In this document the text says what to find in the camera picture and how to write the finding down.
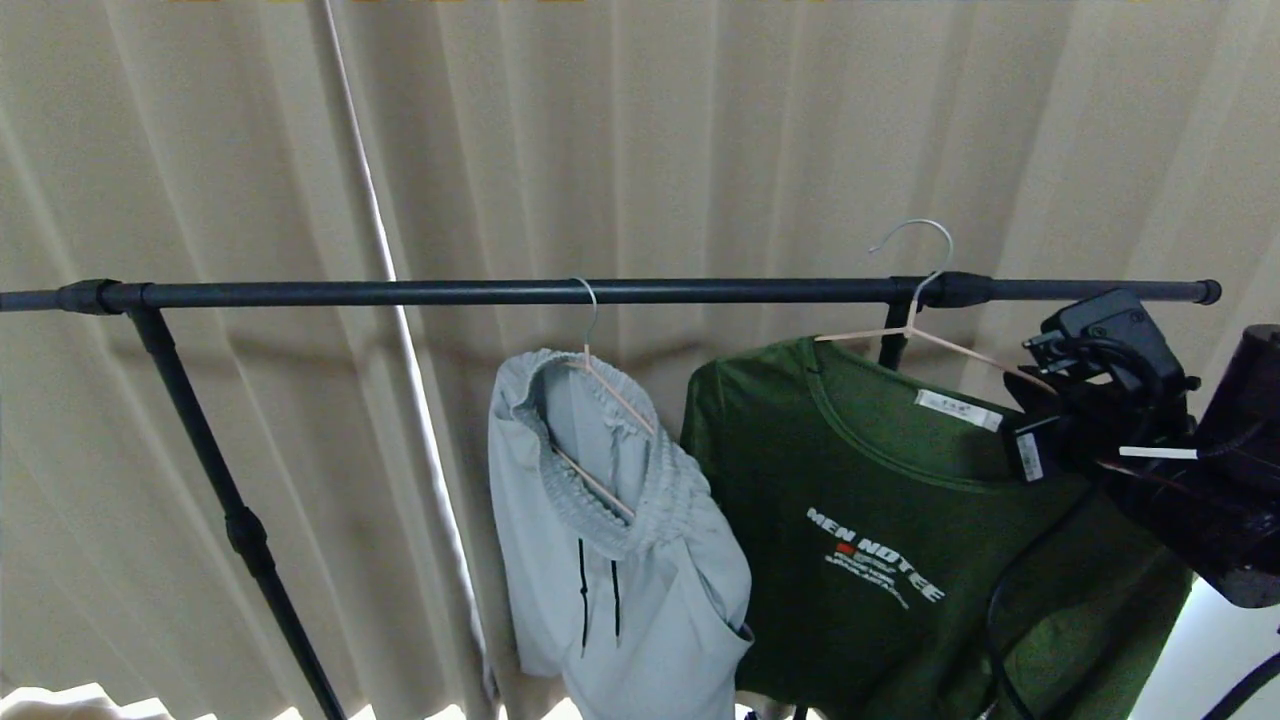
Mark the pale grey shorts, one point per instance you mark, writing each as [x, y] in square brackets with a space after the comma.
[660, 640]

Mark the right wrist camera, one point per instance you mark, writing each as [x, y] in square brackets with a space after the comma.
[1110, 320]

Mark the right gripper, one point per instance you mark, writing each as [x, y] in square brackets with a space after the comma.
[1180, 500]

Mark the green garment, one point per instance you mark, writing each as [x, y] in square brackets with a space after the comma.
[850, 460]

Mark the pink clothes hanger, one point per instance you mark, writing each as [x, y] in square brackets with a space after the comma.
[960, 350]
[587, 355]

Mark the black clothes rack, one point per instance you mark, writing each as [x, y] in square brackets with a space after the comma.
[400, 293]

